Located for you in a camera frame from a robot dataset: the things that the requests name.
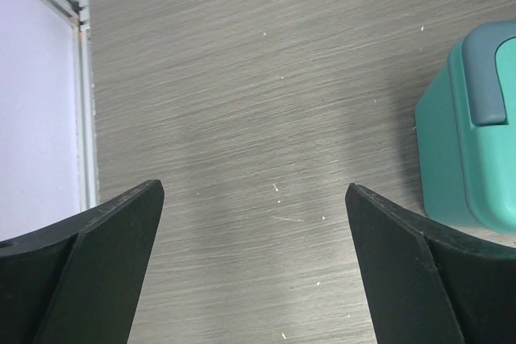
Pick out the teal medicine kit box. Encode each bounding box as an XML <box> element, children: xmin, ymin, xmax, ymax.
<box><xmin>415</xmin><ymin>20</ymin><xmax>515</xmax><ymax>234</ymax></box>

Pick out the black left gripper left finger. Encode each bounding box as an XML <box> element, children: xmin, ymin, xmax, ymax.
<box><xmin>1</xmin><ymin>180</ymin><xmax>164</xmax><ymax>343</ymax></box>

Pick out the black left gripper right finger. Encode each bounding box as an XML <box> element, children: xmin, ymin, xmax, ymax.
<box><xmin>345</xmin><ymin>184</ymin><xmax>515</xmax><ymax>343</ymax></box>

